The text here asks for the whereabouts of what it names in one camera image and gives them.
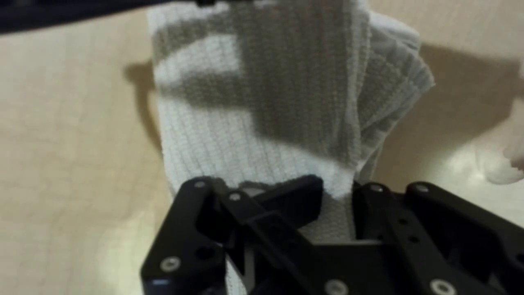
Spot white ribbed towel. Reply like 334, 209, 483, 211
146, 0, 437, 295

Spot white pill bottle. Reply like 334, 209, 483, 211
485, 58, 524, 186

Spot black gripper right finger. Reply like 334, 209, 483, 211
350, 180, 524, 295

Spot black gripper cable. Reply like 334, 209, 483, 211
0, 0, 259, 35

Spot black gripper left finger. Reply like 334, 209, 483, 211
139, 173, 350, 295

